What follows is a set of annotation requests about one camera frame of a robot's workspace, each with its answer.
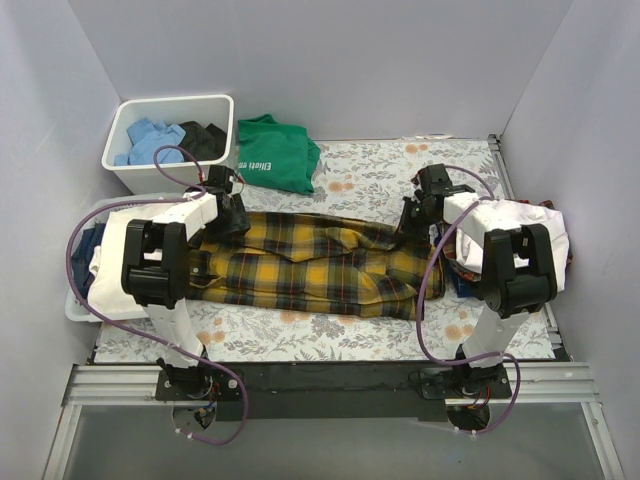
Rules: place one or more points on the light blue shirt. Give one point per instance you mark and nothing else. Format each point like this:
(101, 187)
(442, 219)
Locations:
(146, 137)

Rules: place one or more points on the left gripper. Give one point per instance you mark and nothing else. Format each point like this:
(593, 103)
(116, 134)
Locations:
(235, 220)

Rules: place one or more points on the aluminium frame rail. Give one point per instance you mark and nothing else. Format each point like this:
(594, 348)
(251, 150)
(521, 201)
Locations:
(531, 382)

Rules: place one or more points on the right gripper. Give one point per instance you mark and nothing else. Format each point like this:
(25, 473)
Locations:
(413, 219)

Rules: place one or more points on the white folded shirt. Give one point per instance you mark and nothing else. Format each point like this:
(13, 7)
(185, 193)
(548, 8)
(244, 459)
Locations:
(483, 219)

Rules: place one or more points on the black garment in bin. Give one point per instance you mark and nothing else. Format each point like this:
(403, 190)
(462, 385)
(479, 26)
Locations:
(204, 143)

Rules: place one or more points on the floral tablecloth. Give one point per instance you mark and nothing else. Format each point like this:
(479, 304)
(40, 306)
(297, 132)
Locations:
(366, 180)

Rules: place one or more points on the white plastic bin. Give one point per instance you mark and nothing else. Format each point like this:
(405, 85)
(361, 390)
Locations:
(216, 109)

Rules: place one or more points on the green printed shirt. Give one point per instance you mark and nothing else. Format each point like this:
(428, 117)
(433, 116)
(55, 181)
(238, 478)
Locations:
(276, 156)

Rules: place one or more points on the navy blue garment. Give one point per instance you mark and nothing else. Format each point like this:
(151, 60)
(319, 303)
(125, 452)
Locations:
(84, 274)

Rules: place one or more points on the yellow plaid long sleeve shirt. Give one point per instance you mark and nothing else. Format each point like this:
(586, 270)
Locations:
(316, 264)

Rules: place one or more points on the white laundry basket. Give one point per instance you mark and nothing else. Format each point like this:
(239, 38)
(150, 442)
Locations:
(74, 310)

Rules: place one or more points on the white folded garment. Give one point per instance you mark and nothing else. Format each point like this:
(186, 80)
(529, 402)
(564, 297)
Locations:
(106, 294)

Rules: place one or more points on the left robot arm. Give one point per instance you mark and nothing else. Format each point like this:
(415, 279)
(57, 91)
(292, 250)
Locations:
(155, 270)

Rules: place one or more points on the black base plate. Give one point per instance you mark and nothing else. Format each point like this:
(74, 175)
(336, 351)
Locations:
(331, 390)

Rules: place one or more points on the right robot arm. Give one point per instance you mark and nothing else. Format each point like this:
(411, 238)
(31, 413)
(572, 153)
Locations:
(518, 272)

